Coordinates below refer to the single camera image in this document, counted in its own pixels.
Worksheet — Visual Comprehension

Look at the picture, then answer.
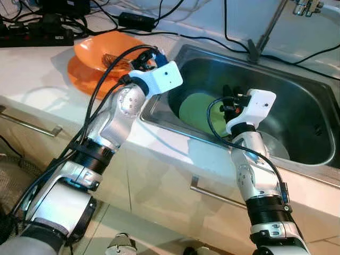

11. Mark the orange plastic bowl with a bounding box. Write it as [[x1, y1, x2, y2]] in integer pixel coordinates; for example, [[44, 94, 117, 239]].
[[74, 31, 147, 72]]

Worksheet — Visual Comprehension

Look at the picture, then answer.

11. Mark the orange plastic plate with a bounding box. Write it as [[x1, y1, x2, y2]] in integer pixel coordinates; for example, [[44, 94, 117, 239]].
[[67, 53, 144, 96]]

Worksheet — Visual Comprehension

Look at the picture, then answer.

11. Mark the black power adapter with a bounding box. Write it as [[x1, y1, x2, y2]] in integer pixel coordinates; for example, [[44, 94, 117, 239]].
[[118, 12, 156, 31]]

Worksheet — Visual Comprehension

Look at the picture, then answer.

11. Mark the green plate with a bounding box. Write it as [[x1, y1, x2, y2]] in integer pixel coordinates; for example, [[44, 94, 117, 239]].
[[179, 93, 234, 138]]

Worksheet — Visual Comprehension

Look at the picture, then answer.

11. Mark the chrome faucet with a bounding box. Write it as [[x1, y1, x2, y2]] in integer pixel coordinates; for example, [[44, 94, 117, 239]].
[[247, 0, 292, 63]]

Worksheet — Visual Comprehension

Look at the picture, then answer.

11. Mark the round steel dish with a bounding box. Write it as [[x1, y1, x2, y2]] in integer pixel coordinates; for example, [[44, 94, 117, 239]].
[[260, 130, 291, 161]]

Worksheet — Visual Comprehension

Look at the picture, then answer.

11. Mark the stainless steel sink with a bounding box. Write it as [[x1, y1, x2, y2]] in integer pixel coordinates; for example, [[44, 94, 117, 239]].
[[139, 44, 340, 186]]

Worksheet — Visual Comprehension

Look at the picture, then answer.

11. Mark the black electronic device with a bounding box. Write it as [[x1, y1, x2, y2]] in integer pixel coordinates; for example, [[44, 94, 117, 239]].
[[40, 0, 91, 16]]

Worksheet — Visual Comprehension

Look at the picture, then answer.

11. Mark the black power strip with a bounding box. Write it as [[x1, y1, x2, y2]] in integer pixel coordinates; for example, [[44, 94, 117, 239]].
[[0, 21, 74, 48]]

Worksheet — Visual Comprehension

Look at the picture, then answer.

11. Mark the grey robot left foot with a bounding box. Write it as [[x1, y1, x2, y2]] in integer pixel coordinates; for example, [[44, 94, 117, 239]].
[[106, 233, 137, 255]]

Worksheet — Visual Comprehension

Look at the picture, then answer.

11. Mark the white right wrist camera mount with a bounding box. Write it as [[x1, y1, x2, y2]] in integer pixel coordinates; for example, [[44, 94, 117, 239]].
[[226, 89, 277, 134]]

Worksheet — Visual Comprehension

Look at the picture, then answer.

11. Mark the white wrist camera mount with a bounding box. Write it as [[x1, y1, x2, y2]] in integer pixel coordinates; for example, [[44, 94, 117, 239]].
[[139, 60, 184, 97], [226, 89, 277, 134]]

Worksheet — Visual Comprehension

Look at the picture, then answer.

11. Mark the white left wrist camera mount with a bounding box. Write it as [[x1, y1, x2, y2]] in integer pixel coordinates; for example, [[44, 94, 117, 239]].
[[139, 60, 184, 97]]

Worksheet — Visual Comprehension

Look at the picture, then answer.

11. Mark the black hanging cable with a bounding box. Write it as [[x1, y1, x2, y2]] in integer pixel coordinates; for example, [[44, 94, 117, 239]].
[[223, 0, 250, 53]]

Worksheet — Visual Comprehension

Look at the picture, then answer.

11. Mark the short metal cabinet handle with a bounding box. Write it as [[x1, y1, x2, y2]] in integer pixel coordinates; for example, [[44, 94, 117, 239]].
[[190, 175, 248, 209]]

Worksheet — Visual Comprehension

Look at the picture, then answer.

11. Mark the long metal cabinet handle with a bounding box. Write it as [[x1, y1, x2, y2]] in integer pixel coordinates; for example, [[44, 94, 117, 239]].
[[0, 105, 63, 138]]

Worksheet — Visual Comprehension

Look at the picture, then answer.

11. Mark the chrome wall valve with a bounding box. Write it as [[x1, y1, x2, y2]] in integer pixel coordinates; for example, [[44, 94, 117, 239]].
[[294, 0, 324, 16]]

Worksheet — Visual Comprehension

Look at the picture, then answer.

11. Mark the white water hose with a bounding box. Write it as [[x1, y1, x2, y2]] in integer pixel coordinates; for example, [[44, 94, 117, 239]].
[[319, 4, 340, 15]]

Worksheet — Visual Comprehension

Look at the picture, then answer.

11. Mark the floor fan with wire grille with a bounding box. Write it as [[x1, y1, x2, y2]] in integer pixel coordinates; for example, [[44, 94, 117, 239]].
[[0, 154, 40, 213]]

